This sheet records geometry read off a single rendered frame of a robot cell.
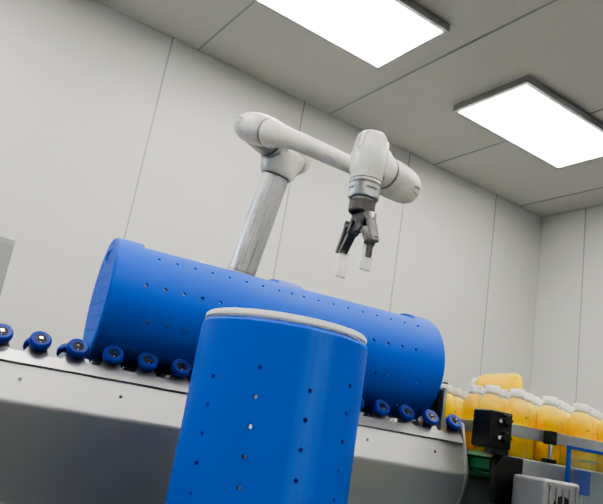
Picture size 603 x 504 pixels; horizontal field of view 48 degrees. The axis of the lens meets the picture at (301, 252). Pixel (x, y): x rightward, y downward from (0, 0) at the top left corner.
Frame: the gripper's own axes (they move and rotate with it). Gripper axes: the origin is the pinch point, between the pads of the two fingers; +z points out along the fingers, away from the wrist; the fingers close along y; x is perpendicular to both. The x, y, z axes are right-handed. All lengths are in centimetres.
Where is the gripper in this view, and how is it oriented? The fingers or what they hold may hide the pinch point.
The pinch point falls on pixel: (352, 270)
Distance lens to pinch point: 183.6
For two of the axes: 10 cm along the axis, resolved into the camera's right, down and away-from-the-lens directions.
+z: -1.6, 9.5, -2.6
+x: 8.9, 2.6, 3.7
